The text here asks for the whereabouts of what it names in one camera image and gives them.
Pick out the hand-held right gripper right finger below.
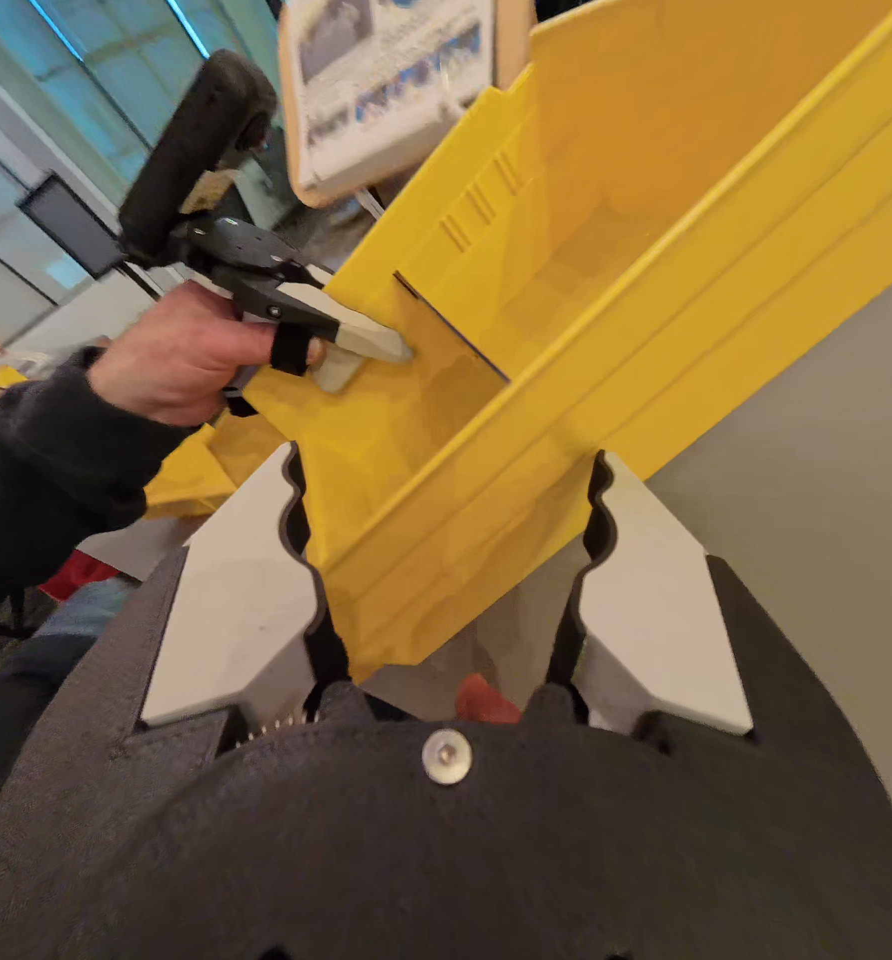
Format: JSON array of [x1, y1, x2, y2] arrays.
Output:
[[545, 448, 756, 736]]

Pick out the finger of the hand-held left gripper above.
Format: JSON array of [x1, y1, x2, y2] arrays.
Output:
[[277, 281, 415, 367], [314, 348, 366, 394]]

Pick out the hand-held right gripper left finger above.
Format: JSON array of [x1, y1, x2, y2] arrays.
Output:
[[140, 441, 355, 729]]

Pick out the yellow plastic bin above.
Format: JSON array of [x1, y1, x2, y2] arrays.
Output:
[[243, 0, 892, 684]]

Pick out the person's left forearm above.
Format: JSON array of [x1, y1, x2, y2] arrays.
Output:
[[0, 346, 192, 610]]

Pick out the person's left hand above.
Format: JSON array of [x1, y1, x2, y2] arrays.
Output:
[[87, 281, 328, 430]]

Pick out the person's leg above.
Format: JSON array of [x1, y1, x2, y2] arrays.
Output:
[[0, 576, 139, 864]]

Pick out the dark flat monitor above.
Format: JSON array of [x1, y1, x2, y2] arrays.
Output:
[[17, 172, 128, 280]]

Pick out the red cloth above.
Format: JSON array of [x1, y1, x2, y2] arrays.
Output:
[[455, 672, 522, 725]]

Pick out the printed instruction sheet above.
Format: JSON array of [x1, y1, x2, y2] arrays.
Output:
[[288, 0, 495, 192]]

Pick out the instruction sheet on wooden board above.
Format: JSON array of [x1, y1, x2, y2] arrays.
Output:
[[277, 0, 534, 210]]

